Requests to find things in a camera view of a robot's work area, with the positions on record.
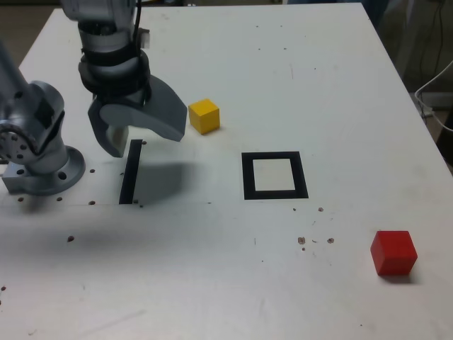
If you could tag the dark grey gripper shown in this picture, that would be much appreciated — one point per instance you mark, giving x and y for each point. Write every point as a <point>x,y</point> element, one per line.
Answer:
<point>124,98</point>

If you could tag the yellow cube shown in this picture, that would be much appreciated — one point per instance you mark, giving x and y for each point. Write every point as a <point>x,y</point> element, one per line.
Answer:
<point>203,117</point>

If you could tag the red cube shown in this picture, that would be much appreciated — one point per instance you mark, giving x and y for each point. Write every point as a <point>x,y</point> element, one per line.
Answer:
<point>393,253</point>

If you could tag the black tape square outline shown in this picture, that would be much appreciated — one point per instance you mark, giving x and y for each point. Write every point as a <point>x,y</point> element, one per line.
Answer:
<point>247,177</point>

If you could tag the black tape strip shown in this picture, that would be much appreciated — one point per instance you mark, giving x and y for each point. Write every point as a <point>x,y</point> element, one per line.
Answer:
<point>130,173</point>

